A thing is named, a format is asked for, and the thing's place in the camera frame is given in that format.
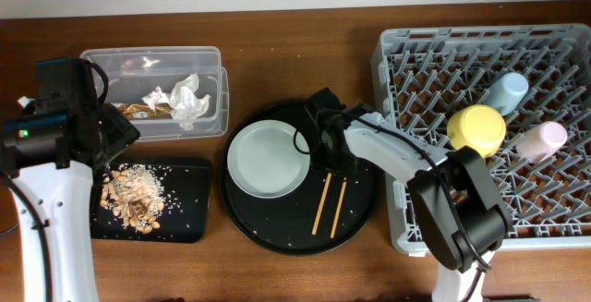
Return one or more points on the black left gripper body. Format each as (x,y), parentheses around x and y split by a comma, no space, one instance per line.
(119,133)

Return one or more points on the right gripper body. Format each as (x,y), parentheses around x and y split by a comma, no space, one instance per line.
(327,159)

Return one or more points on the gold snack wrapper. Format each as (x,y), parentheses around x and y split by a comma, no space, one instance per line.
(135,111)

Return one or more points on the wooden chopstick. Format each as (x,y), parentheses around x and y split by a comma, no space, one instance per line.
(338,208)
(323,196)

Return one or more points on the grey round plate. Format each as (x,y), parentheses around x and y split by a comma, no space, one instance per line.
(268,159)

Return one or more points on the peanut and rice scraps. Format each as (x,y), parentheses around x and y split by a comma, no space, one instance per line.
(135,195)

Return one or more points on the large white tissue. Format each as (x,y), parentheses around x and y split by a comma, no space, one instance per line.
(190,99)

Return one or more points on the yellow plastic bowl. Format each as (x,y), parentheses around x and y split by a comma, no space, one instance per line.
(479,127)

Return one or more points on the blue plastic cup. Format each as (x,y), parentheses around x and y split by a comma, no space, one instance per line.
(507,92)

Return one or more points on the pink plastic cup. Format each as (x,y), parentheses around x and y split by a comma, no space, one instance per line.
(542,141)

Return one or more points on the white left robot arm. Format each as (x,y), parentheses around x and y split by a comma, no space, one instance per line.
(49,162)

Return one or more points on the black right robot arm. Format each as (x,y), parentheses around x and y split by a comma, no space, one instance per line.
(459,210)

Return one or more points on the clear plastic waste bin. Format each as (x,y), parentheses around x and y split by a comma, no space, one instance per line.
(134,72)

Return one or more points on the grey dishwasher rack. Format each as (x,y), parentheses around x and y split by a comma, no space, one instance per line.
(423,76)

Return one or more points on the round black tray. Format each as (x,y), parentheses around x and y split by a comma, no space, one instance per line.
(284,224)

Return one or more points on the black rectangular tray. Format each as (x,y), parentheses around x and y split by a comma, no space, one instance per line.
(191,179)

